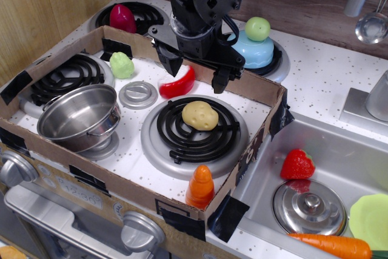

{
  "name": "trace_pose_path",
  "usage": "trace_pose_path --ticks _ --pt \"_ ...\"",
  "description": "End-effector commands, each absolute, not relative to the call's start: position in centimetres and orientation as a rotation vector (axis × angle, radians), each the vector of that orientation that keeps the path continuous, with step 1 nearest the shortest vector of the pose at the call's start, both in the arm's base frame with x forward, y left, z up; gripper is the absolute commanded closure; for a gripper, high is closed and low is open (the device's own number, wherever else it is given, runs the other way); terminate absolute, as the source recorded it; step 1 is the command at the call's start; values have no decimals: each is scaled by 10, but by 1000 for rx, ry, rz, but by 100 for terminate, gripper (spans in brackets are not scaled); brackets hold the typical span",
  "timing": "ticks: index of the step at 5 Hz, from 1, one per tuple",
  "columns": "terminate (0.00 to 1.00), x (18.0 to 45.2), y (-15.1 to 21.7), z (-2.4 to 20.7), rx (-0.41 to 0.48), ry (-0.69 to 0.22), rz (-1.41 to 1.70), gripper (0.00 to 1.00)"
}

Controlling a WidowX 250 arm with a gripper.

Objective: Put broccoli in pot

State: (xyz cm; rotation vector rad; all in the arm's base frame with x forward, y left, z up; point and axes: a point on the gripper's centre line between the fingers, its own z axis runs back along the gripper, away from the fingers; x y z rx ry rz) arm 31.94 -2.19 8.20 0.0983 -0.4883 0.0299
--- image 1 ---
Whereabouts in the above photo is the silver oven knob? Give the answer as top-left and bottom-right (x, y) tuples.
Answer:
(1, 150), (39, 188)
(121, 211), (166, 253)

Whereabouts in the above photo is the steel pot lid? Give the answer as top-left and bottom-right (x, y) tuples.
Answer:
(272, 179), (347, 236)

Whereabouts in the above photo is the hanging steel ladle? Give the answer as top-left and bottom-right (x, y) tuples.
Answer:
(355, 0), (387, 44)

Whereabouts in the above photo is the silver stove knob centre front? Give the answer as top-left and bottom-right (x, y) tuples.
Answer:
(119, 81), (158, 109)

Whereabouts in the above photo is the long orange toy carrot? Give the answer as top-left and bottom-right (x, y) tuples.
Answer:
(289, 234), (372, 259)

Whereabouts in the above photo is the red white toy cheese wedge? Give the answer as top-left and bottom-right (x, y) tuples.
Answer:
(158, 65), (195, 99)

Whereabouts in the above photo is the dark red toy pepper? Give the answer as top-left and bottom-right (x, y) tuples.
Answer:
(109, 4), (137, 33)

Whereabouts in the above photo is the black burner front right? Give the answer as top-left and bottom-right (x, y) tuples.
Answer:
(141, 95), (249, 180)

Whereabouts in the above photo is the light green toy plate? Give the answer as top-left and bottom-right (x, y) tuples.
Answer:
(349, 193), (387, 251)

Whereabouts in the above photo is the light green toy broccoli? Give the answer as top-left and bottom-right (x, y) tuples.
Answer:
(109, 52), (135, 79)

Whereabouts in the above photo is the silver oven knob right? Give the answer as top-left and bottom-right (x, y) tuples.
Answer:
(121, 211), (166, 253)

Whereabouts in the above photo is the orange object bottom left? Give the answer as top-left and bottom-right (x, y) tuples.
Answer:
(0, 246), (27, 259)

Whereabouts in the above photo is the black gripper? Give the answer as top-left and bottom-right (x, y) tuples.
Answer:
(149, 25), (244, 94)

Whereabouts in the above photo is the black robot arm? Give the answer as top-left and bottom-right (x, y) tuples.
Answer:
(149, 0), (245, 94)

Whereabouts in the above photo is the silver oven door handle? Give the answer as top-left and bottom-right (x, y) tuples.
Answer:
(4, 186), (154, 258)

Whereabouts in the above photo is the green toy apple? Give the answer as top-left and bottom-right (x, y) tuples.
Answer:
(245, 16), (271, 41)

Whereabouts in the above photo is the stainless steel pot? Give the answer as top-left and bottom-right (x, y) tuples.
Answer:
(37, 84), (121, 153)

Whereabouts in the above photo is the cardboard fence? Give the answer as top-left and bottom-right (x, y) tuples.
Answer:
(1, 26), (292, 239)

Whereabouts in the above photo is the orange toy carrot piece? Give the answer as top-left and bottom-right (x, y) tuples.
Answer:
(186, 165), (215, 210)

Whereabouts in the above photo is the silver oven knob left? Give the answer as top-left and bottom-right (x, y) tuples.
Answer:
(1, 150), (39, 188)

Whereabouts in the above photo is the red toy strawberry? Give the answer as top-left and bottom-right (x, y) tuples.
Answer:
(280, 149), (315, 180)

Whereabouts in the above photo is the yellow toy potato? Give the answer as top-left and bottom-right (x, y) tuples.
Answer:
(182, 101), (219, 131)

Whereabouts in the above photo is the stainless steel sink basin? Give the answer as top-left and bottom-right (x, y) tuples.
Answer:
(233, 114), (387, 258)

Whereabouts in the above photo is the light blue toy bowl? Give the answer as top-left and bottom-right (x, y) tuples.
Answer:
(232, 30), (275, 69)

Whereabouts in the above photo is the black burner back right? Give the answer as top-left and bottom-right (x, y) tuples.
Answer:
(244, 41), (290, 83)

